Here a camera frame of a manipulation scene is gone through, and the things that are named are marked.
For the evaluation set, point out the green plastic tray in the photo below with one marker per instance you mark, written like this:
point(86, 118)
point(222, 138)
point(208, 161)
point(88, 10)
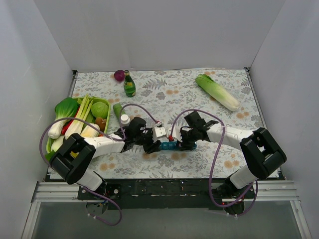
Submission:
point(90, 119)

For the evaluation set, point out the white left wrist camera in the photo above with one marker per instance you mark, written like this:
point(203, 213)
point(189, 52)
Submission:
point(159, 132)

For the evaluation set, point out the black table front rail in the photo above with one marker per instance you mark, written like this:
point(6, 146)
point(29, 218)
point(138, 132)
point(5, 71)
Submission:
point(159, 193)

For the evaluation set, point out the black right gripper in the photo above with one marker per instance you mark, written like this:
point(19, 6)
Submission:
point(184, 139)

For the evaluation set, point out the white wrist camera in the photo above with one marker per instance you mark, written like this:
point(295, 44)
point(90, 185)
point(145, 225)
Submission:
point(175, 133)
point(159, 132)

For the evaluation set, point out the white pill bottle blue label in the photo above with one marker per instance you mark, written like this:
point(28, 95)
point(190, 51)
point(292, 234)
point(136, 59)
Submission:
point(125, 120)

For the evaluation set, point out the small bok choy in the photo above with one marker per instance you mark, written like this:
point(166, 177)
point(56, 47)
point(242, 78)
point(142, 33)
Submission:
point(57, 143)

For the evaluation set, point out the purple onion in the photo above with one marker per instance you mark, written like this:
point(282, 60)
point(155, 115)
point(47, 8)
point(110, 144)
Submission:
point(119, 75)

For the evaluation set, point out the teal weekly pill organizer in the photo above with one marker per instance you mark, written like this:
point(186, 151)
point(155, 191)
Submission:
point(169, 145)

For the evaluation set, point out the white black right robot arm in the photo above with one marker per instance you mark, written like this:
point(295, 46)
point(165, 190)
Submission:
point(262, 153)

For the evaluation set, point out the brown mushroom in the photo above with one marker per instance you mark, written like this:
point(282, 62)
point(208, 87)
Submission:
point(101, 123)

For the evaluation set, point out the round green cabbage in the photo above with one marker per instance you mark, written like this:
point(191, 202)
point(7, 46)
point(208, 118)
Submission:
point(99, 109)

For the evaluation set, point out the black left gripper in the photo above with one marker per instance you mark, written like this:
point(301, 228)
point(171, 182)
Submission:
point(148, 143)

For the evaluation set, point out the red chili pepper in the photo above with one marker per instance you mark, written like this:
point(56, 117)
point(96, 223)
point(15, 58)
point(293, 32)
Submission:
point(67, 125)

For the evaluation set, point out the green glass bottle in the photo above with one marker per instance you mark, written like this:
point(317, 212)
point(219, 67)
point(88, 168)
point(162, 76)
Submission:
point(129, 84)

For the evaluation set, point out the green cylindrical bottle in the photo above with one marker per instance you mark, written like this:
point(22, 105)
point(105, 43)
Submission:
point(117, 108)

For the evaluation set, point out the napa cabbage on table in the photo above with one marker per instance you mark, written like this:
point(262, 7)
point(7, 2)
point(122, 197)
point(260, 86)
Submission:
point(218, 92)

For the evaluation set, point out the floral patterned table mat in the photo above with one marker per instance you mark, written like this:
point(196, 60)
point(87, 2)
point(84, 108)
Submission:
point(164, 96)

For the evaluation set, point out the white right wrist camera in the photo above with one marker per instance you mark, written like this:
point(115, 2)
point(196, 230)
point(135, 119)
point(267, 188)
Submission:
point(175, 133)

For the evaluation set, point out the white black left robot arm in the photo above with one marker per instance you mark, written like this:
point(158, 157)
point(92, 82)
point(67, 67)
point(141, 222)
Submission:
point(71, 161)

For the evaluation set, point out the celery stalk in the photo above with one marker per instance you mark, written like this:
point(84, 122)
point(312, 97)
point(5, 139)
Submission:
point(76, 125)

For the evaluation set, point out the yellow white cabbage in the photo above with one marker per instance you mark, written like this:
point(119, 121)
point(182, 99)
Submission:
point(89, 132)

